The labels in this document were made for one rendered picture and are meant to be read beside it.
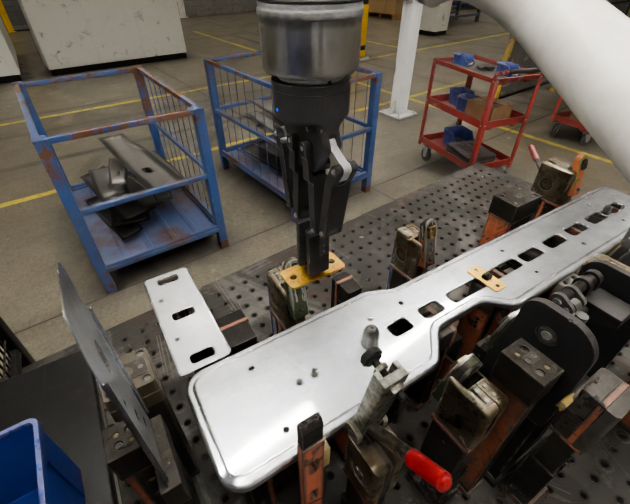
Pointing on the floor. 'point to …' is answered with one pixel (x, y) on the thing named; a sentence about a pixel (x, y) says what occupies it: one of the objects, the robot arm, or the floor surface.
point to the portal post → (410, 21)
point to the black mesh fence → (17, 354)
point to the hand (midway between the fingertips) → (312, 245)
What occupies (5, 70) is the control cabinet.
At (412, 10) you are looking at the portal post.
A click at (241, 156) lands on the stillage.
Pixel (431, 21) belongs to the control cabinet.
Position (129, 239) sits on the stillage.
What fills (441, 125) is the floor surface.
